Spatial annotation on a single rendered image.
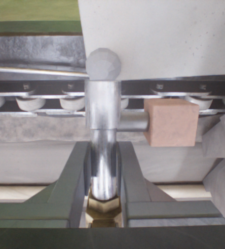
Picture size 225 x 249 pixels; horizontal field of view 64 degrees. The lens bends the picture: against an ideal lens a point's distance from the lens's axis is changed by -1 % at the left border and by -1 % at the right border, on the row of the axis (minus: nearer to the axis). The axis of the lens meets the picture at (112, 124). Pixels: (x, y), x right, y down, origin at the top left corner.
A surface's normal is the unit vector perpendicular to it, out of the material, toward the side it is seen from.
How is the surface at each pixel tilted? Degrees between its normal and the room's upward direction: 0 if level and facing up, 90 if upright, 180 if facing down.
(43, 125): 20
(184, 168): 0
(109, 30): 0
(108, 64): 28
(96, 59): 52
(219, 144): 90
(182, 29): 0
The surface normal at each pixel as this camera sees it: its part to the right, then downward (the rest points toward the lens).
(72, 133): 0.05, -0.13
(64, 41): 0.02, 0.65
